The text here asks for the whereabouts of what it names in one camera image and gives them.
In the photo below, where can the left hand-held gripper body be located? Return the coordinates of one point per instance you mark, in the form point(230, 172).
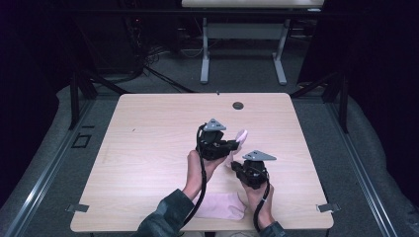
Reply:
point(212, 144)

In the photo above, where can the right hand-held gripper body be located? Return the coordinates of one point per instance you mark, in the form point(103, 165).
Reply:
point(255, 171)

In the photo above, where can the pink cloth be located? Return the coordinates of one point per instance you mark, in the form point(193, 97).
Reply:
point(241, 135)
point(220, 206)

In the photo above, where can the person's right hand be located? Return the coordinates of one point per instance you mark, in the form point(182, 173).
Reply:
point(258, 200)

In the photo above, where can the person's left hand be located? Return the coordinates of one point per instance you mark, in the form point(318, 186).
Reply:
point(197, 171)

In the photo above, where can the round table grommet hole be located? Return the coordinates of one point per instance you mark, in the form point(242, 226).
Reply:
point(237, 105)

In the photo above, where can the black metal stand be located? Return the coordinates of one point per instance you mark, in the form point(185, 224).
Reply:
point(332, 92)
point(79, 95)

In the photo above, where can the white table with grey legs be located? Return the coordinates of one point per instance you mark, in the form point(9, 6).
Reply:
point(243, 29)

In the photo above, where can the grey metal table bracket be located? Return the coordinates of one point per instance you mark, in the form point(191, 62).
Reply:
point(328, 207)
point(78, 208)

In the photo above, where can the aluminium floor rail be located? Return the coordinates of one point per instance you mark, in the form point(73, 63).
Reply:
point(42, 177)
point(359, 171)

